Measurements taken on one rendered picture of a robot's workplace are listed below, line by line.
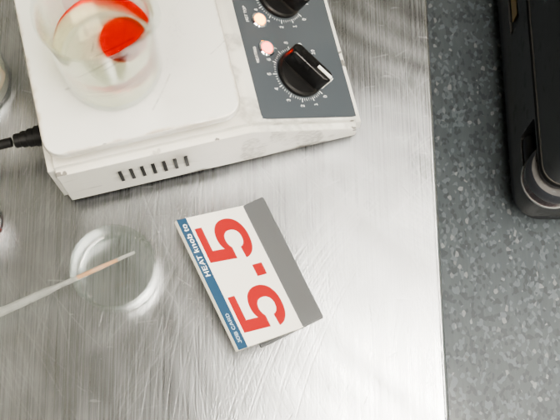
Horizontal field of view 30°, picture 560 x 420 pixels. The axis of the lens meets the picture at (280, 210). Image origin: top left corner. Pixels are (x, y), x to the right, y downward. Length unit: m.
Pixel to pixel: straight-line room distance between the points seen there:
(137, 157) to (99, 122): 0.03
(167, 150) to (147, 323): 0.12
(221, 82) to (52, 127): 0.10
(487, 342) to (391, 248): 0.78
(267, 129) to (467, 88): 0.93
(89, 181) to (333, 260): 0.17
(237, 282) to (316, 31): 0.17
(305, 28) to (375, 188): 0.12
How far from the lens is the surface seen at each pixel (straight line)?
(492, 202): 1.51
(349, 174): 0.70
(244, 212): 0.69
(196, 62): 0.64
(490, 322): 1.47
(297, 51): 0.66
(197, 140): 0.64
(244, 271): 0.67
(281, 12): 0.69
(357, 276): 0.69
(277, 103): 0.65
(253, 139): 0.66
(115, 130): 0.63
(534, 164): 1.32
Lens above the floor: 1.42
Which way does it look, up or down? 75 degrees down
